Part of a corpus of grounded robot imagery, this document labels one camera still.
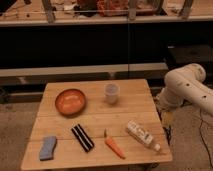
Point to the blue sponge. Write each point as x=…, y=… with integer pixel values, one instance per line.
x=47, y=149

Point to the clear plastic cup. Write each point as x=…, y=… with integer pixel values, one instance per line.
x=111, y=92

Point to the black box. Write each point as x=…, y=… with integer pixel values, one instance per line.
x=179, y=56

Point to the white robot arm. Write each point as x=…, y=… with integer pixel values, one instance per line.
x=186, y=83

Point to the wooden table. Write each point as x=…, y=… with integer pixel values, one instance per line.
x=135, y=103

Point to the orange pepper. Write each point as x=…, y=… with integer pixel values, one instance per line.
x=110, y=142

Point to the black striped eraser block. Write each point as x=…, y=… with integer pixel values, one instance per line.
x=82, y=137

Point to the orange ceramic bowl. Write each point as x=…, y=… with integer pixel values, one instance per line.
x=70, y=102

